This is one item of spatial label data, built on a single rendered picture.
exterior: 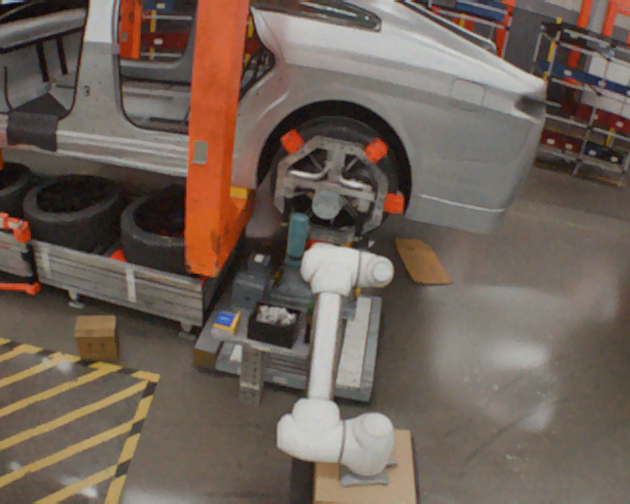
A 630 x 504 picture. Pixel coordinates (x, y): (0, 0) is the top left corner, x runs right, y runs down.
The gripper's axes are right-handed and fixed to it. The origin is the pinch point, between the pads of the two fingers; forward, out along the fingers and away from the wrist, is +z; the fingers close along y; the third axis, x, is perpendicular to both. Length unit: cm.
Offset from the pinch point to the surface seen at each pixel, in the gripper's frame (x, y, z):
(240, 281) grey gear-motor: 23, -57, -29
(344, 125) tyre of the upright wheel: 53, 24, 6
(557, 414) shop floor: -138, 49, -45
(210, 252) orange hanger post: 49, -47, -47
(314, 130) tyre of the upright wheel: 59, 11, 3
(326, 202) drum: 31.6, 1.8, -19.7
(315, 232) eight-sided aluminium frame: 16.6, -18.9, -5.0
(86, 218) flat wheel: 101, -122, -16
